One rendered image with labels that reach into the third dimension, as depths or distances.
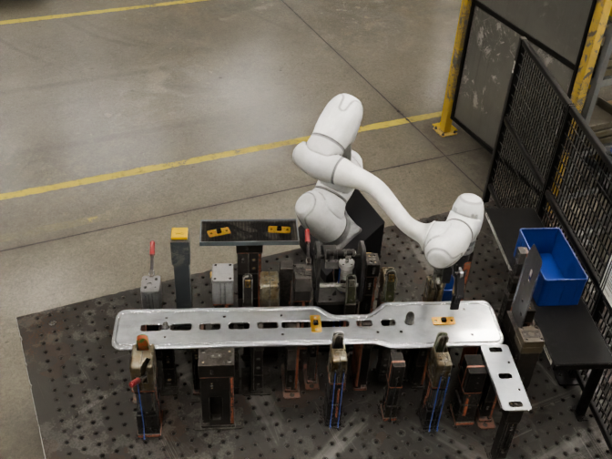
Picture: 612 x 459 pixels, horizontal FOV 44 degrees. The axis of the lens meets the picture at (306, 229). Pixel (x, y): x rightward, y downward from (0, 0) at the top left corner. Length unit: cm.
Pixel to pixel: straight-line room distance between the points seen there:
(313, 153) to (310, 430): 98
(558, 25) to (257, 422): 301
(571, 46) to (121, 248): 287
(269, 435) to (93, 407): 65
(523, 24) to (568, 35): 42
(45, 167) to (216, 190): 119
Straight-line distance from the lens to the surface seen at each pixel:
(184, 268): 296
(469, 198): 248
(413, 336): 276
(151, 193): 512
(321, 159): 264
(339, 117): 269
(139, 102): 618
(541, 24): 494
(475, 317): 288
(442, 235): 238
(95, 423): 289
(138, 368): 255
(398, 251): 359
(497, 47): 530
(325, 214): 319
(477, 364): 275
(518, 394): 267
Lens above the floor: 294
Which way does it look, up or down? 38 degrees down
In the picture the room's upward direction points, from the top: 3 degrees clockwise
